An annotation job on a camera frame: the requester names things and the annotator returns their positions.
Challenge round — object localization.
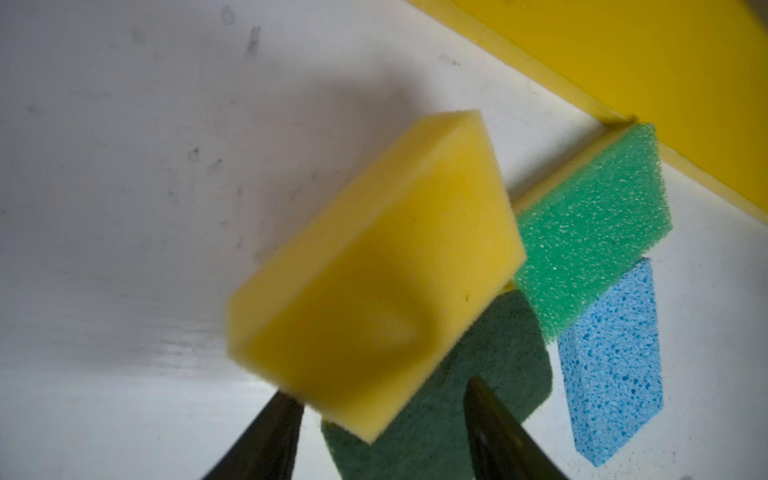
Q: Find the dark green scrub sponge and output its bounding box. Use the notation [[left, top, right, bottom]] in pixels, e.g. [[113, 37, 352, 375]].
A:
[[322, 290, 552, 479]]

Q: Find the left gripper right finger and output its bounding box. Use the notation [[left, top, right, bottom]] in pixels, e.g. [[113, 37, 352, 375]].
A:
[[463, 376, 566, 480]]

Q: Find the yellow shelf with coloured boards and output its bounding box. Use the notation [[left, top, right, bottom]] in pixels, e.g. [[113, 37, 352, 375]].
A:
[[418, 1, 767, 220]]

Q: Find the green topped yellow sponge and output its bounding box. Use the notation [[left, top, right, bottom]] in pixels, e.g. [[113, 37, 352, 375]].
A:
[[512, 123, 672, 342]]

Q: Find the blue sponge centre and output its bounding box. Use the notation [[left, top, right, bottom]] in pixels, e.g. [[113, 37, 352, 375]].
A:
[[557, 258, 664, 466]]

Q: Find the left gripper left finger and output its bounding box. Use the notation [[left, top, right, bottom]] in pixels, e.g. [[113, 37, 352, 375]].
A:
[[204, 391, 305, 480]]

